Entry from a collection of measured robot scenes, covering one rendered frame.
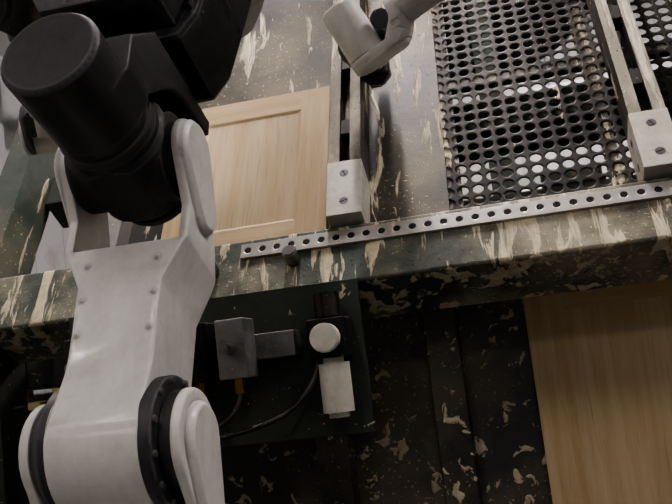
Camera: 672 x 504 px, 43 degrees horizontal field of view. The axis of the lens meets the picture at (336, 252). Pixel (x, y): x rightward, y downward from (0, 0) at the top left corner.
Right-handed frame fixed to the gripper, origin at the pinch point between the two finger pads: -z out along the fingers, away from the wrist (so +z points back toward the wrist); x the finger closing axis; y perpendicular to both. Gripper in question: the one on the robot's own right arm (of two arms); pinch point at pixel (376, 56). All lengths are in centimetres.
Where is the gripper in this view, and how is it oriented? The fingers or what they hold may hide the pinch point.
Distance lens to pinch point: 172.5
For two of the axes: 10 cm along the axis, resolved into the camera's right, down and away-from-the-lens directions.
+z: -1.9, 0.9, -9.8
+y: -9.7, 1.4, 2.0
